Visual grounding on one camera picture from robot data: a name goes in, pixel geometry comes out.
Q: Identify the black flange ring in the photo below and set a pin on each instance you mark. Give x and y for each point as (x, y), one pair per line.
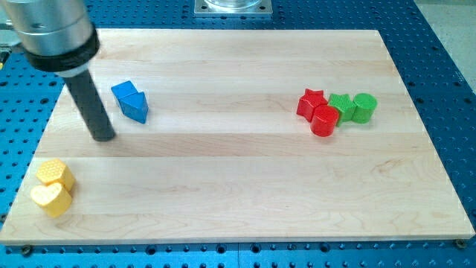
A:
(67, 61)

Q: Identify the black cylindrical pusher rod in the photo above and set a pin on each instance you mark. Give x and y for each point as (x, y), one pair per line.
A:
(90, 106)

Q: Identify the blue cube block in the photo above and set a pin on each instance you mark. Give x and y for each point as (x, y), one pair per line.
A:
(123, 90)

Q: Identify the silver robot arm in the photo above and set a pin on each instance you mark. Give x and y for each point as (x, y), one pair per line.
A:
(57, 36)

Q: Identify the blue triangle block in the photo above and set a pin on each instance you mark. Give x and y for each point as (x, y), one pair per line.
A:
(135, 106)

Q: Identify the yellow hexagon block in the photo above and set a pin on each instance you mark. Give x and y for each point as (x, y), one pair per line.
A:
(53, 171)

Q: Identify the yellow heart block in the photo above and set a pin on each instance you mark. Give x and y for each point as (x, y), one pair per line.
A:
(53, 199)

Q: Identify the light wooden board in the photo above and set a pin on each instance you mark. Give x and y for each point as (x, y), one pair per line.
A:
(224, 157)

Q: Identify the left board stop screw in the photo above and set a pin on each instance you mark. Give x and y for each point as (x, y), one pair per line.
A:
(26, 250)

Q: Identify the board stop screw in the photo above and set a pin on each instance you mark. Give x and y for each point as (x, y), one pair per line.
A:
(26, 250)
(460, 244)

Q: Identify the red star block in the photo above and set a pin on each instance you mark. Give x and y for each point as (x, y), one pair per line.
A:
(309, 102)

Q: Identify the red cylinder block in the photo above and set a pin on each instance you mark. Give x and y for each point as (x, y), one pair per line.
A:
(324, 120)

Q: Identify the green star block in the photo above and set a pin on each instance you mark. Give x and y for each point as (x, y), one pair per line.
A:
(344, 105)

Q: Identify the green cylinder block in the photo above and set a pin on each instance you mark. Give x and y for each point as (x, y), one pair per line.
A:
(365, 106)

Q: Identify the right board stop screw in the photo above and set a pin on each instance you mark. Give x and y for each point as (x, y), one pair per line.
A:
(460, 244)

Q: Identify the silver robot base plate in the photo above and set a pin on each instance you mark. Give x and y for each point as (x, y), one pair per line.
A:
(233, 8)

